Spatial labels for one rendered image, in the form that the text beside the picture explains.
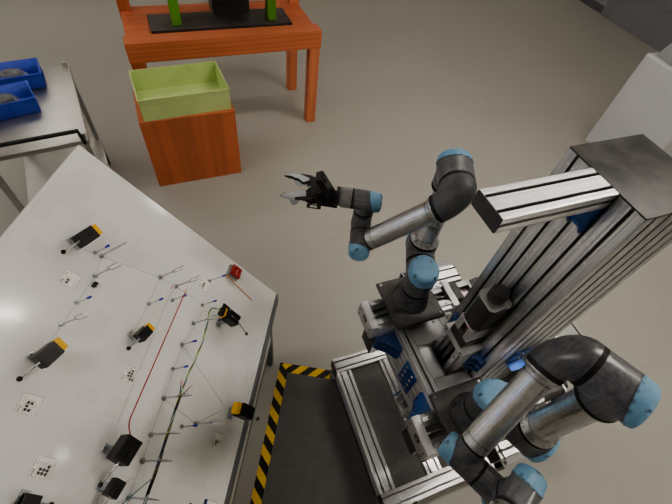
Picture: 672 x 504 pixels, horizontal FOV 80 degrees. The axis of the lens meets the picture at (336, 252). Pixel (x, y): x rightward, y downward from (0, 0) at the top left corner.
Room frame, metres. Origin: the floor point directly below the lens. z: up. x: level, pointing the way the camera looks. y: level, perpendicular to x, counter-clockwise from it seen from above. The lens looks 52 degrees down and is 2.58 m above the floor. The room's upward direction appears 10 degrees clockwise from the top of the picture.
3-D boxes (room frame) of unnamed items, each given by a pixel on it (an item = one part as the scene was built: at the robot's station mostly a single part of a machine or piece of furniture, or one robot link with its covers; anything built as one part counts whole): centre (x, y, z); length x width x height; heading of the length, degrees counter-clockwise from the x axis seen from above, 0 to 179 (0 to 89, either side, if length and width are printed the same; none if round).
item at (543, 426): (0.40, -0.68, 1.54); 0.15 x 0.12 x 0.55; 53
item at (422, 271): (0.93, -0.34, 1.33); 0.13 x 0.12 x 0.14; 2
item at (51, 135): (2.01, 2.10, 0.53); 1.12 x 0.65 x 1.05; 31
